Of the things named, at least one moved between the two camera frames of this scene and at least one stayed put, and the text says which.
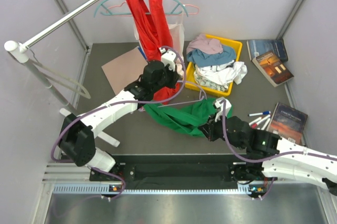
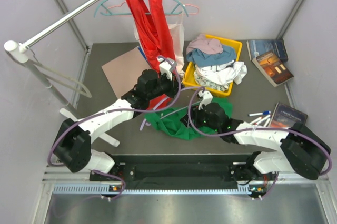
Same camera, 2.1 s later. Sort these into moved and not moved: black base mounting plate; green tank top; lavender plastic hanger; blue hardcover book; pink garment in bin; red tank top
Moved: lavender plastic hanger; green tank top
Not moved: black base mounting plate; red tank top; blue hardcover book; pink garment in bin
